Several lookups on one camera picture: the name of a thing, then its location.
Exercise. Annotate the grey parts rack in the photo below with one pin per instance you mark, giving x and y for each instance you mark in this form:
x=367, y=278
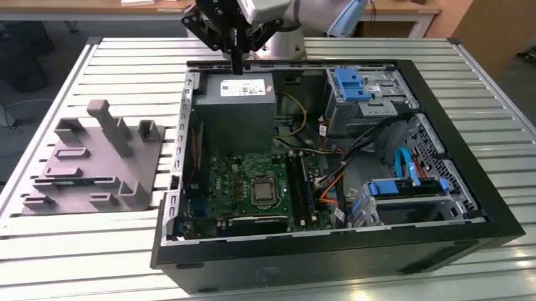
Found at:
x=105, y=163

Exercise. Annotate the black RAM slot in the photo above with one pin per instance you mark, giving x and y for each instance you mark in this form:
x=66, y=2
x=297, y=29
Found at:
x=299, y=188
x=293, y=188
x=304, y=188

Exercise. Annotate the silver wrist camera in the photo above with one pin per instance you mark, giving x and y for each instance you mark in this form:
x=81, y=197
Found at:
x=264, y=11

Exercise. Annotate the green motherboard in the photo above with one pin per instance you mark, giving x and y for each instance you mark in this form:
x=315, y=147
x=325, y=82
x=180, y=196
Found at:
x=228, y=175

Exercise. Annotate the brown wooden cabinet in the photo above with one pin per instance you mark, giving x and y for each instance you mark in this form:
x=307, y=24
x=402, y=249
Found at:
x=494, y=31

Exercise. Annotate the black PC case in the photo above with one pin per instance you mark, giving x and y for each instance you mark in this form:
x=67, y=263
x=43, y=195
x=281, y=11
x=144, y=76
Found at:
x=335, y=263

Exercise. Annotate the grey power supply unit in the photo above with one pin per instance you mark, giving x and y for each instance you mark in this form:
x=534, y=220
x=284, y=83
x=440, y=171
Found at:
x=234, y=125

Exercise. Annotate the blue disk carrier with disk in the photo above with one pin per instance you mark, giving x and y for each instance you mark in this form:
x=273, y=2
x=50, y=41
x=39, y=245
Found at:
x=383, y=187

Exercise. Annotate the black office chair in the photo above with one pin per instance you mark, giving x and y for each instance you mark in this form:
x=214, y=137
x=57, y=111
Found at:
x=25, y=56

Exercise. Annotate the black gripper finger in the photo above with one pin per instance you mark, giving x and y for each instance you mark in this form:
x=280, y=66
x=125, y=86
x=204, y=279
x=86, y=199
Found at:
x=268, y=31
x=201, y=34

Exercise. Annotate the RAM stick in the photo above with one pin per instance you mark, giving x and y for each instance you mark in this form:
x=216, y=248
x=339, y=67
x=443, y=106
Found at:
x=63, y=182
x=311, y=194

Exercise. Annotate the grey metal disk bay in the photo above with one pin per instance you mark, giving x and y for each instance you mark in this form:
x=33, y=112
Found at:
x=419, y=200
x=368, y=109

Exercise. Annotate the black graphics card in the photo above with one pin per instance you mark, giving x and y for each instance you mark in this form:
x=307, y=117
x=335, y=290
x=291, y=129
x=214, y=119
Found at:
x=256, y=224

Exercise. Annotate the white box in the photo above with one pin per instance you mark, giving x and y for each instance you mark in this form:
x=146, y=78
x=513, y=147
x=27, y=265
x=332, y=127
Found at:
x=138, y=2

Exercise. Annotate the wooden desk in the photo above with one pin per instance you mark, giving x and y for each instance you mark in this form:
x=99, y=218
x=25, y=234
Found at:
x=83, y=8

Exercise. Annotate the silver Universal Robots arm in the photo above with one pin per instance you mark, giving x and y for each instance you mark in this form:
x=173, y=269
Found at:
x=285, y=40

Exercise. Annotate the silver CPU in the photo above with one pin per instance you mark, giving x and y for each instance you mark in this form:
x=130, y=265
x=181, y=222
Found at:
x=263, y=191

